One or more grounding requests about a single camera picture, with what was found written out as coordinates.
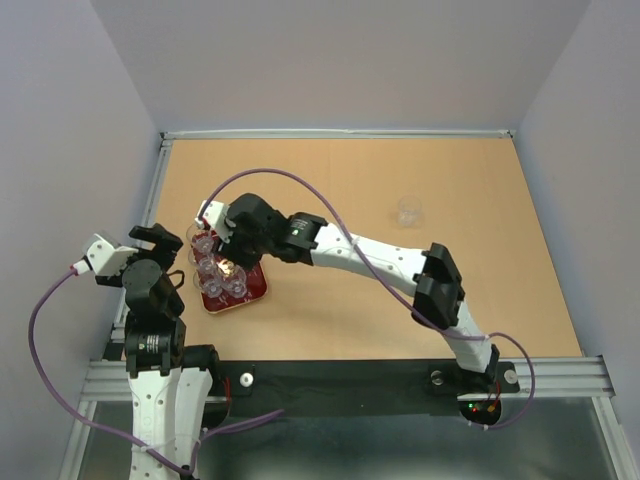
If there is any red tray with gold rim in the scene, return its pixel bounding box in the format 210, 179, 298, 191
199, 236, 268, 314

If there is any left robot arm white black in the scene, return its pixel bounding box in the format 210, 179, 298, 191
86, 224, 223, 479

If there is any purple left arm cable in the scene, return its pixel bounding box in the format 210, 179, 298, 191
27, 264, 286, 476

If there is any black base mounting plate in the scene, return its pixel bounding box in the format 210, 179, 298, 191
208, 359, 520, 417

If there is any clear glass from corner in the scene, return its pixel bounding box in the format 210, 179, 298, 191
186, 224, 217, 255

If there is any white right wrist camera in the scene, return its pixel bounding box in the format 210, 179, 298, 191
194, 200, 232, 243

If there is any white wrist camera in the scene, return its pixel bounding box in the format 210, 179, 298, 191
71, 233, 138, 277
194, 200, 232, 243

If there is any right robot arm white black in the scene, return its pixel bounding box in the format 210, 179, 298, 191
203, 193, 499, 390

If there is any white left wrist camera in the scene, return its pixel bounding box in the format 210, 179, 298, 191
71, 233, 138, 277

